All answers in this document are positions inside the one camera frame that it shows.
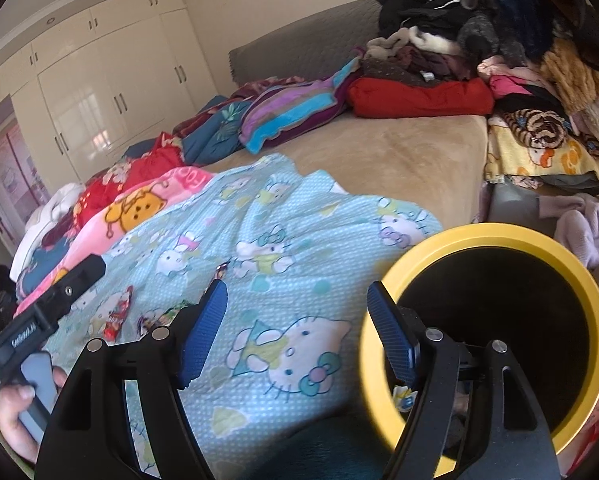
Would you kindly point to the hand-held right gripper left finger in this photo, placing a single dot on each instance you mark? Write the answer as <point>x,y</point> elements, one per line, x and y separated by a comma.
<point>204,330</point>

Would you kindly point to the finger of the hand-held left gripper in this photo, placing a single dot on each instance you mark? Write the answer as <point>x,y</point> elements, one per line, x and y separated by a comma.
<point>74,285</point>

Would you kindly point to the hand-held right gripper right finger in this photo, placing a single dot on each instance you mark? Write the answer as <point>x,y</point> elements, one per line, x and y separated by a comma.
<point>389,330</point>

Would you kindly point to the white yellow wrapper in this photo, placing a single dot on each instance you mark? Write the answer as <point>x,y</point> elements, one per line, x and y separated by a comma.
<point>404,400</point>

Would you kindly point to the yellow waste bin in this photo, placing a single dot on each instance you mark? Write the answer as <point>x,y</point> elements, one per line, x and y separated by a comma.
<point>479,235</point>

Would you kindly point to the person's left hand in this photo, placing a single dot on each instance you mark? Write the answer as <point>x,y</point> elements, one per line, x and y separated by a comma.
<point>14,425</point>

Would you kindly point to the cartoon printed wrapper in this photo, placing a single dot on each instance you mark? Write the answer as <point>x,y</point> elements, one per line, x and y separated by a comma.
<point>154,320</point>

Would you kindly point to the red snack wrapper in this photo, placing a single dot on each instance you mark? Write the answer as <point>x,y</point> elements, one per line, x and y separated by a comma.
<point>116,317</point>

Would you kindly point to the small striped wrapper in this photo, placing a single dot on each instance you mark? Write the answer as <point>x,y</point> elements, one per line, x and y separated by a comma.
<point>222,271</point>

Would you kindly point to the white cloth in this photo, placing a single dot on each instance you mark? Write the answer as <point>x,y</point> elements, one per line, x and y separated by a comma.
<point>54,205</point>

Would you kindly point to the pink bear blanket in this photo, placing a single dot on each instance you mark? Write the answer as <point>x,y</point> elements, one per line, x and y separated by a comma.
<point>144,205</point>

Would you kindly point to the light blue cat blanket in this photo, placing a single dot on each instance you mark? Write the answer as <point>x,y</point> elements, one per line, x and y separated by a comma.
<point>279,240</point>

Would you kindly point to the pink patterned door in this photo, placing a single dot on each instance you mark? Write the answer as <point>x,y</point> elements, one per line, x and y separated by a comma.
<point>14,175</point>

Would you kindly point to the red floral quilt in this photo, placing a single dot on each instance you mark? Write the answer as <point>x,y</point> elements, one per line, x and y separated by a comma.
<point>144,167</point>

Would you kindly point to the beige bed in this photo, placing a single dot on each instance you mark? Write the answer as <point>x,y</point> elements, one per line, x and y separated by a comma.
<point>379,160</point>

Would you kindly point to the grey cushion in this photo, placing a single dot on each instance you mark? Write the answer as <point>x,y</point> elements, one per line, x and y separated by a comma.
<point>509,202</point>

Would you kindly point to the cream wardrobe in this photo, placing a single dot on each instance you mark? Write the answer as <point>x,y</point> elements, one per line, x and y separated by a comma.
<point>94,100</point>

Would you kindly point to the blue leaf print quilt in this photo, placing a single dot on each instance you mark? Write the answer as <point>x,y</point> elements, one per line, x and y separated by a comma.
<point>214,135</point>

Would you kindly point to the lavender fleece garment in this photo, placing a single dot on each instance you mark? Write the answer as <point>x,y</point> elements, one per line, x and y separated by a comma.
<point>584,225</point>

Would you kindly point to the red garment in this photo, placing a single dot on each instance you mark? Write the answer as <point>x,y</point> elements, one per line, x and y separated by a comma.
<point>419,97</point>

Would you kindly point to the striped pillow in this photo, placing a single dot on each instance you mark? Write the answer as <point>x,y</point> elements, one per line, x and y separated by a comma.
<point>289,110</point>

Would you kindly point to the yellow bear blanket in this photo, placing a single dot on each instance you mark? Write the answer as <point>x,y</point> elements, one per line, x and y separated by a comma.
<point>554,160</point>

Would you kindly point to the brown striped garment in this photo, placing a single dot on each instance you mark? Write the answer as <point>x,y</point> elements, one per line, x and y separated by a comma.
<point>539,127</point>

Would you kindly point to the maroon garment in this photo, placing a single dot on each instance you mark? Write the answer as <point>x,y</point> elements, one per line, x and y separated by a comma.
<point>429,62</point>

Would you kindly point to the pink garment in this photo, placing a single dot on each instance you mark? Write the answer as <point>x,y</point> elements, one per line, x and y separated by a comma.
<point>509,80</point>

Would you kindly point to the beige fleece garment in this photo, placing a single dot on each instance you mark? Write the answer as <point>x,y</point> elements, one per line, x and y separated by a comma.
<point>429,42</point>

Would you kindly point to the grey quilted headboard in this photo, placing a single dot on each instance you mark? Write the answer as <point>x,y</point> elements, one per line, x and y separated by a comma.
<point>299,40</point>

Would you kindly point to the grey knit garment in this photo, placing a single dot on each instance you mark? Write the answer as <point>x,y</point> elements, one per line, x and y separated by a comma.
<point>479,35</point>

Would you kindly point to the tan fuzzy garment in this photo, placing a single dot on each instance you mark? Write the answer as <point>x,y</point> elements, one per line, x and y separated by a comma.
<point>569,75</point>

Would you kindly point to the black jacket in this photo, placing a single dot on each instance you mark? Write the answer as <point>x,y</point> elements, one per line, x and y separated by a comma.
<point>409,5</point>

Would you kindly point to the dark brown plush garment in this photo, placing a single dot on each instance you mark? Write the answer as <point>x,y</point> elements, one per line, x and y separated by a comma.
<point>569,5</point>

